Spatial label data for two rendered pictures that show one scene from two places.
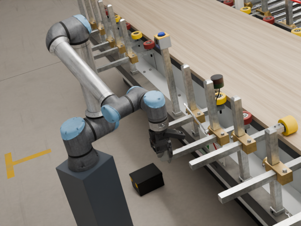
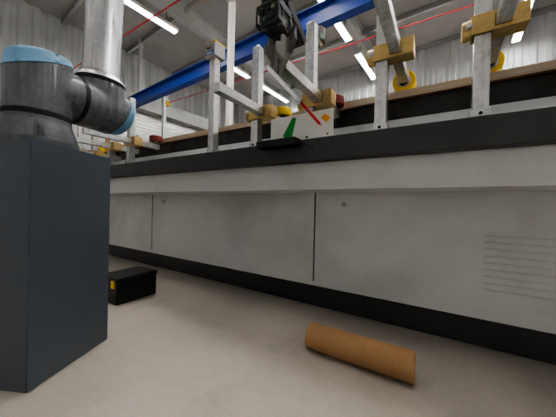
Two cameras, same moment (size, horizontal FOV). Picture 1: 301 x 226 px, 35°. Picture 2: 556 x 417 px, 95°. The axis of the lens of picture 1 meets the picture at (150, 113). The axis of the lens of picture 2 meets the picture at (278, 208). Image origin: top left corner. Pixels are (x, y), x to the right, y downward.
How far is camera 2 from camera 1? 2.23 m
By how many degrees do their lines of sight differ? 50
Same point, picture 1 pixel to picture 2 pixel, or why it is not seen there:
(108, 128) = (115, 109)
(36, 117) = not seen: outside the picture
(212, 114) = (314, 67)
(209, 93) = (315, 35)
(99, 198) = (57, 219)
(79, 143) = (50, 83)
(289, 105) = not seen: hidden behind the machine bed
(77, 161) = (25, 119)
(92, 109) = (97, 63)
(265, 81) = not seen: hidden behind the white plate
